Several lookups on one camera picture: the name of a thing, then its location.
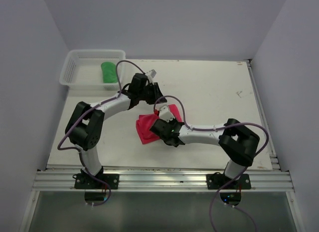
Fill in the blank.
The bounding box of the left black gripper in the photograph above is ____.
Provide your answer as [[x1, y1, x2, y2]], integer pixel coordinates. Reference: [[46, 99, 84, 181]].
[[139, 82, 167, 105]]

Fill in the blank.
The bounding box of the pink towel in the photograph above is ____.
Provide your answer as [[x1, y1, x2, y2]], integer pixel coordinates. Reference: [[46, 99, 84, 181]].
[[135, 104, 182, 145]]

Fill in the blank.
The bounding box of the green towel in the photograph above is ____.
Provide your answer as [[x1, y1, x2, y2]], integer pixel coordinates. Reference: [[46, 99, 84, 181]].
[[101, 61, 118, 83]]

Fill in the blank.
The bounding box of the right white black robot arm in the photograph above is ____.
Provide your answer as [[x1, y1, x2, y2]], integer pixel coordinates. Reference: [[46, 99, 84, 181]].
[[150, 119, 260, 189]]

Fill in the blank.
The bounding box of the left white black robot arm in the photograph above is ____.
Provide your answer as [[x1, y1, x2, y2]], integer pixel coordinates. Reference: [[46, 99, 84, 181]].
[[58, 73, 167, 189]]

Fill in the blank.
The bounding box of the white plastic basket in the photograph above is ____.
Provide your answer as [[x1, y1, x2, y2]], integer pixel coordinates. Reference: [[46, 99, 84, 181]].
[[59, 49, 126, 91]]

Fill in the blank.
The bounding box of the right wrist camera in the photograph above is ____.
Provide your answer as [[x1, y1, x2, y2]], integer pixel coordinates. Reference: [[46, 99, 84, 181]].
[[154, 105, 176, 122]]

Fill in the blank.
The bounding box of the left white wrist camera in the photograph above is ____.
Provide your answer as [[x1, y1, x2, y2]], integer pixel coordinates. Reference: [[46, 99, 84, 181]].
[[145, 69, 157, 83]]

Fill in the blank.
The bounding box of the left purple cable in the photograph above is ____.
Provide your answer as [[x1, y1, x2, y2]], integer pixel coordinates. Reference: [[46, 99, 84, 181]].
[[57, 59, 148, 207]]

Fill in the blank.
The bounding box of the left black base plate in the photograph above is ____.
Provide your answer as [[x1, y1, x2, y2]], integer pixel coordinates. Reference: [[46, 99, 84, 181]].
[[72, 173, 120, 190]]

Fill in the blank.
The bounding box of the aluminium mounting rail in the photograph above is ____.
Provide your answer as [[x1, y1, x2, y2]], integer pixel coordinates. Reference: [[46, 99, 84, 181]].
[[32, 167, 294, 192]]

